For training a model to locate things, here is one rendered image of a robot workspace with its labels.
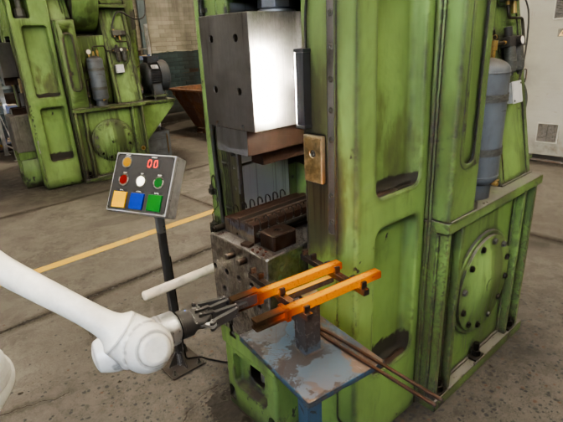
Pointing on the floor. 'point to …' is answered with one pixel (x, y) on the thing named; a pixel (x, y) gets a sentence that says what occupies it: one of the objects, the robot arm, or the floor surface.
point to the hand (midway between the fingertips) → (244, 300)
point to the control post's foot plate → (174, 370)
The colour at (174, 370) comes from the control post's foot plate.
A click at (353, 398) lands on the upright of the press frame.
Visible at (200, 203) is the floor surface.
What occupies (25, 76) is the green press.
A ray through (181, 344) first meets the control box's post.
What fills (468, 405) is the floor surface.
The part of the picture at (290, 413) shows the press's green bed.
